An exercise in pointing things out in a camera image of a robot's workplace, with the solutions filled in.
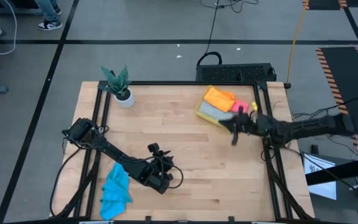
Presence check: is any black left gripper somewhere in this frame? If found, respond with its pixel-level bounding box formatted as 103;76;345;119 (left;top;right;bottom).
140;142;174;195

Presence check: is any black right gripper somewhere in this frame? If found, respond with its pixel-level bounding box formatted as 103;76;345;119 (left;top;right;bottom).
218;106;262;146

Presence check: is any grey microfiber towel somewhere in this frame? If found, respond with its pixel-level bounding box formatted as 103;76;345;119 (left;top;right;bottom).
199;100;235;121

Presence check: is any pink microfiber towel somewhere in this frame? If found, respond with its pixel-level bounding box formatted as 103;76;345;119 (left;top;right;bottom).
231;99;250;113

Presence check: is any orange microfiber towel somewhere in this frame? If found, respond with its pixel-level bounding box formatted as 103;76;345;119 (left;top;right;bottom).
203;86;236;113

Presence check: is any blue microfiber towel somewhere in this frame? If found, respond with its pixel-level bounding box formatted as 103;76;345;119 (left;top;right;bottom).
99;161;133;221

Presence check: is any yellow translucent plastic bin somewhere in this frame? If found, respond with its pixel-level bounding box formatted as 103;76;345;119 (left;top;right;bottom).
195;85;258;127

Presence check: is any snake plant in white pot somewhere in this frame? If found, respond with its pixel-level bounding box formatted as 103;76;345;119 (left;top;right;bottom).
100;64;135;109

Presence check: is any white paper sheet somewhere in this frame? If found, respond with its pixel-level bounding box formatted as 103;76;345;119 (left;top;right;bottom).
303;152;337;200

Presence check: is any black crossbeam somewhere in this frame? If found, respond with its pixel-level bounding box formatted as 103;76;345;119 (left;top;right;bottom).
305;155;358;187

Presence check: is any large black orange-striped mat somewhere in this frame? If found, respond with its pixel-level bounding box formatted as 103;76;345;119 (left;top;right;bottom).
314;46;358;159

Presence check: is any small black orange-striped mat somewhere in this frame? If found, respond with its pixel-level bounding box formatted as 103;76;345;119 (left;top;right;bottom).
302;0;358;11

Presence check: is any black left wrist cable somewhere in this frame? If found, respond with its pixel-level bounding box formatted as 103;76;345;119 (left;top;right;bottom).
168;164;185;190

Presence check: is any black floor cable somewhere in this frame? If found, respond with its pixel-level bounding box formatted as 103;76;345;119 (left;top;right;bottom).
199;0;259;66

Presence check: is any yellow cable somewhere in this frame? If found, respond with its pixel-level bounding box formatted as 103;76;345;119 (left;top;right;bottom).
286;0;310;90

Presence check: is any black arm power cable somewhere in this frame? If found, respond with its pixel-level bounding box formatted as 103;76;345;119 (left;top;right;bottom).
48;144;84;218

